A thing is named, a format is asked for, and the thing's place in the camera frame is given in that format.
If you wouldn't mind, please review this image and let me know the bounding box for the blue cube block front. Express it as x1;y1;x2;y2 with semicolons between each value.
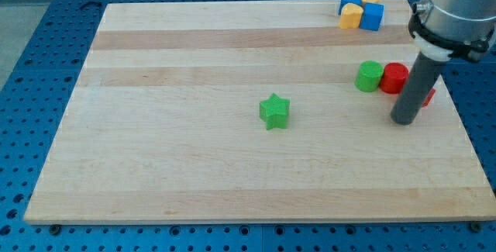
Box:
359;3;384;31

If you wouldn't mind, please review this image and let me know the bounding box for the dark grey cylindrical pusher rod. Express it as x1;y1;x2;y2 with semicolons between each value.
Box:
390;53;446;125

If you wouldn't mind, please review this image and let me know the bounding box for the blue block rear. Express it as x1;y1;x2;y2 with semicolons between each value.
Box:
338;0;362;15

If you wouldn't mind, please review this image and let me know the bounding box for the wooden board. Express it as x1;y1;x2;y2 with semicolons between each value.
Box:
24;0;495;225

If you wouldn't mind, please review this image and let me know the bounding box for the red cylinder block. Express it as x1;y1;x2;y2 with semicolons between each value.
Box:
379;62;409;94

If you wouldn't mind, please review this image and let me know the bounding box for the green cylinder block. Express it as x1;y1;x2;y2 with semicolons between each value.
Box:
354;60;384;92

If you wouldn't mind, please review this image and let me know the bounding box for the green star block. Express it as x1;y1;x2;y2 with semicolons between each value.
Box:
259;93;291;130

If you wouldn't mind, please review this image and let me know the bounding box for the red star block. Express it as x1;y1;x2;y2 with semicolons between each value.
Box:
422;88;436;107

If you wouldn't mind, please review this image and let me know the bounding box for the yellow block front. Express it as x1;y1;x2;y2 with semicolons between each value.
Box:
339;3;363;29

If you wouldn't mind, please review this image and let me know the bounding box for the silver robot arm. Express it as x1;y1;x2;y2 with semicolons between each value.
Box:
390;0;495;125

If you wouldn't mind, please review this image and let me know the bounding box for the black cable clamp ring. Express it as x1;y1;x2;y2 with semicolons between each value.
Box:
408;2;495;64

